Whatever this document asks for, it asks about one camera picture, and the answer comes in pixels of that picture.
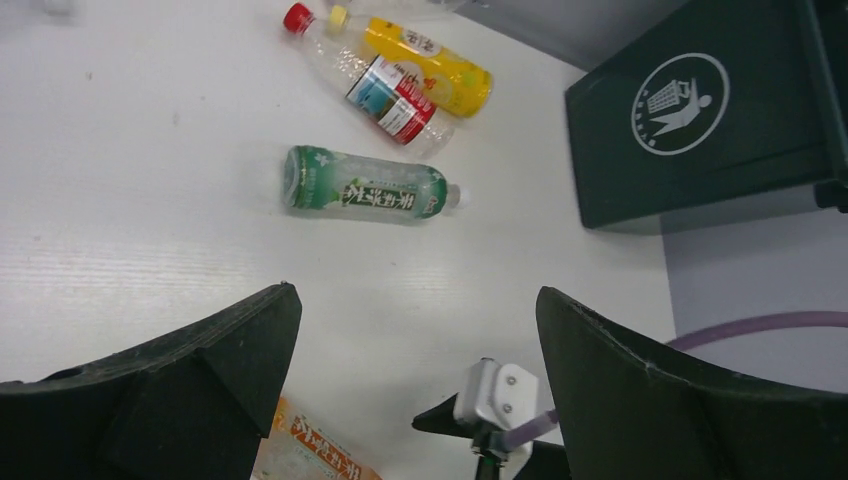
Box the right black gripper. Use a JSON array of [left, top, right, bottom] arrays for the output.
[[411, 394, 570, 479]]

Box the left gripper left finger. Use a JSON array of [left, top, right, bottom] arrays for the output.
[[1, 283, 302, 479]]

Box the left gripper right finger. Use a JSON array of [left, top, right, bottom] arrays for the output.
[[536, 287, 847, 479]]

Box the orange tea bottle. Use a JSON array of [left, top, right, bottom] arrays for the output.
[[251, 396, 381, 480]]

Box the dark green plastic bin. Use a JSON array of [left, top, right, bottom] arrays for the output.
[[565, 1, 847, 235]]

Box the green tea bottle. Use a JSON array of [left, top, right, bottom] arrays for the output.
[[281, 145, 471, 224]]

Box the red blue label bottle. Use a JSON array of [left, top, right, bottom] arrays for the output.
[[283, 2, 455, 160]]

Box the yellow juice bottle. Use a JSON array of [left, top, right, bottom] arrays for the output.
[[328, 5, 494, 118]]

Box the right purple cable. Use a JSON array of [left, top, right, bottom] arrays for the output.
[[503, 311, 848, 452]]

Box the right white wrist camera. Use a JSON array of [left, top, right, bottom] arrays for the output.
[[452, 358, 540, 430]]

